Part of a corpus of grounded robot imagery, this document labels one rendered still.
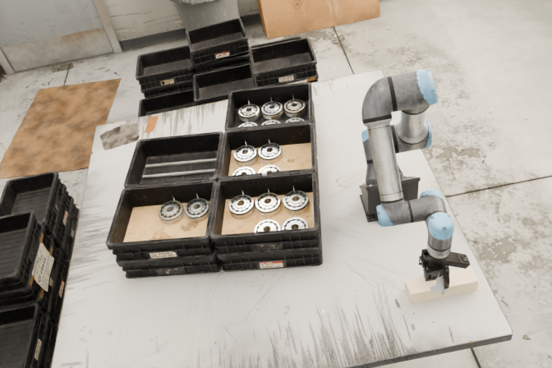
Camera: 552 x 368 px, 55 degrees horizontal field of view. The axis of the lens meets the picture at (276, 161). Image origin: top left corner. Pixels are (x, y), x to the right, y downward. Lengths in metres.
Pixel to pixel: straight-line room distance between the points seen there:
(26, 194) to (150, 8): 2.23
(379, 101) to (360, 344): 0.82
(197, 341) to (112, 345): 0.32
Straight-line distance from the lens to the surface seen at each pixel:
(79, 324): 2.24
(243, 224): 2.10
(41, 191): 3.37
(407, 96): 1.73
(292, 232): 1.91
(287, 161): 2.30
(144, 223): 2.24
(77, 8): 5.02
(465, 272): 2.02
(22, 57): 5.37
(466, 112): 3.84
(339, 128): 2.63
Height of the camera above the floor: 2.42
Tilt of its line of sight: 43 degrees down
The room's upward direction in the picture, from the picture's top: 12 degrees counter-clockwise
